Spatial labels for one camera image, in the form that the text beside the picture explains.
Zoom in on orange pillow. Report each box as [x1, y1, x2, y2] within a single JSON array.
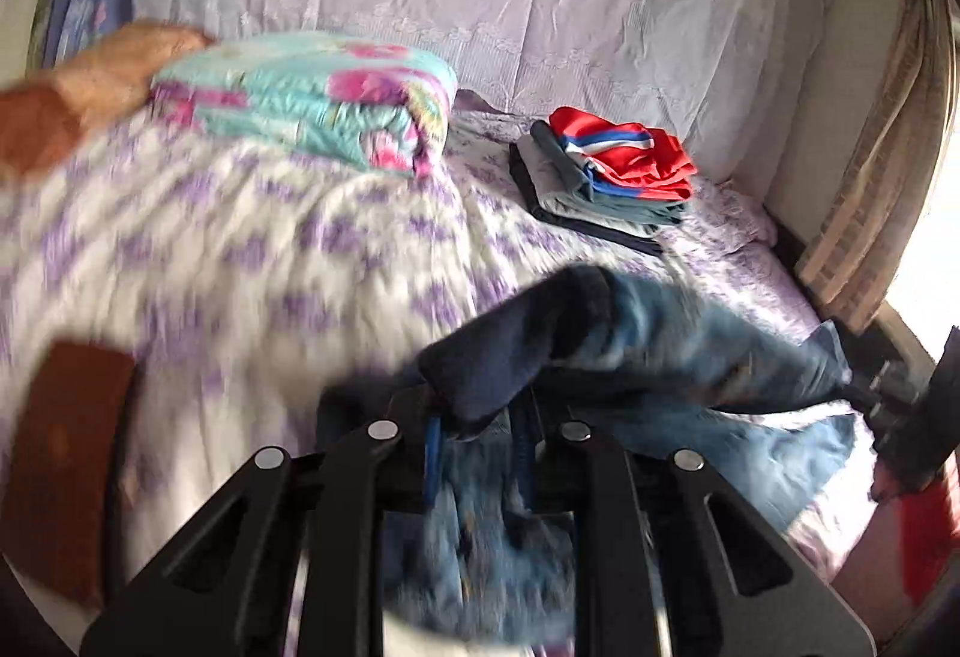
[[0, 23, 215, 179]]

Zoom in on folded red shorts blue trim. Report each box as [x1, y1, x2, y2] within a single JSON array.
[[549, 106, 697, 202]]

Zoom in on person's right hand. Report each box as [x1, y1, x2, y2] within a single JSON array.
[[868, 463, 920, 506]]

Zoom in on purple floral bedsheet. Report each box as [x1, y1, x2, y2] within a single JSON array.
[[0, 106, 878, 657]]

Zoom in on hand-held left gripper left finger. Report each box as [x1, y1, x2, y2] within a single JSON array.
[[81, 402, 445, 657]]

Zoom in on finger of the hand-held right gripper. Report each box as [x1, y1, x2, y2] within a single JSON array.
[[846, 357, 931, 419]]

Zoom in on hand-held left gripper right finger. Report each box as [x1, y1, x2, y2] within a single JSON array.
[[516, 400, 877, 657]]

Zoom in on folded dark garment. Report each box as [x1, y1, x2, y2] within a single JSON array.
[[510, 139, 666, 257]]

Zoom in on beige striped curtain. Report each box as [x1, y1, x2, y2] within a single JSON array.
[[795, 0, 960, 337]]

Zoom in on folded teal pink floral quilt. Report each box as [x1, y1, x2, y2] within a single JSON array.
[[150, 31, 460, 179]]

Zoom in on blue denim pants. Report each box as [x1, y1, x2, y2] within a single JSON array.
[[315, 263, 860, 647]]

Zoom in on person's right forearm red sleeve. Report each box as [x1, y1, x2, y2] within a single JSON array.
[[896, 458, 960, 617]]

